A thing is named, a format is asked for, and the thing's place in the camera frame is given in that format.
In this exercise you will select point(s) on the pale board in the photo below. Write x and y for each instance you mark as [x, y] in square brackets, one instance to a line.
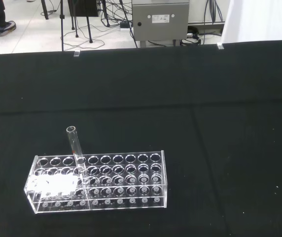
[266, 19]

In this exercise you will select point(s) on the black tripod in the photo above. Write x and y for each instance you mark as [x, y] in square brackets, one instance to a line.
[88, 24]

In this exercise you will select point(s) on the black power adapter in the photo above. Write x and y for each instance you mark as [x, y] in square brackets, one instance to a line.
[124, 25]

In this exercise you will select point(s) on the black bench cloth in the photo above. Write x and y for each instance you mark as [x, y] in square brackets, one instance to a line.
[155, 98]

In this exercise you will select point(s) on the clear cloth clip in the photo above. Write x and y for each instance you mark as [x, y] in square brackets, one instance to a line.
[76, 53]
[220, 46]

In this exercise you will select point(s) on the thin black stand pole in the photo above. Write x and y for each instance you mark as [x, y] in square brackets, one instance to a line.
[62, 24]

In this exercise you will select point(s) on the clear plastic test tube rack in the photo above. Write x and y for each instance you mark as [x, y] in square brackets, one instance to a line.
[131, 195]

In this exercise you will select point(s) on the grey metal cabinet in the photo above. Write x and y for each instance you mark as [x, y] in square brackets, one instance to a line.
[160, 32]

